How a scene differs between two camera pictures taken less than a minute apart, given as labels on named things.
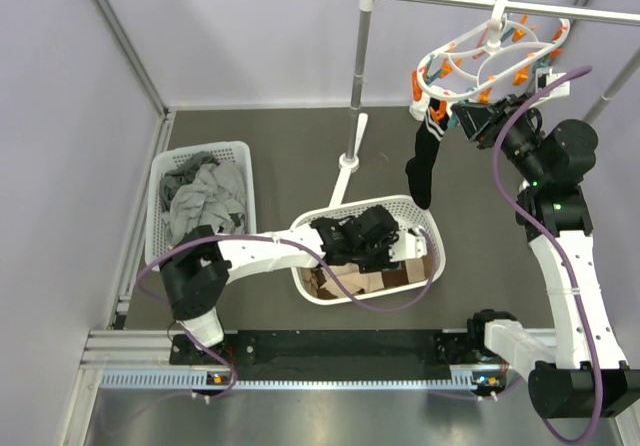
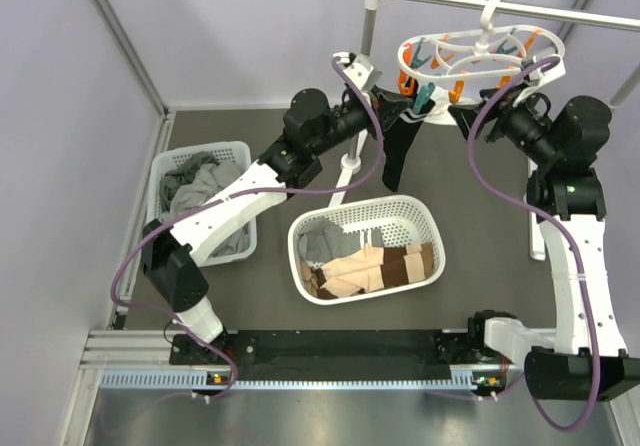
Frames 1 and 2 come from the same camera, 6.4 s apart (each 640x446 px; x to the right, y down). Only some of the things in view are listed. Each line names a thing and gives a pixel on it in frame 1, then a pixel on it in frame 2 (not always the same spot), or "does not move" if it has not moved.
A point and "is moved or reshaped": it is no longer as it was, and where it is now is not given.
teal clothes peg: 452,121 to 425,92
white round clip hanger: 489,54 is moved or reshaped
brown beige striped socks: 342,279 does not move
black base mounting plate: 330,355 does not move
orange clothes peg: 438,115 to 407,85
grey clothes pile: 201,192 does not move
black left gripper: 383,261 to 386,106
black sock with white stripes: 419,169 to 399,141
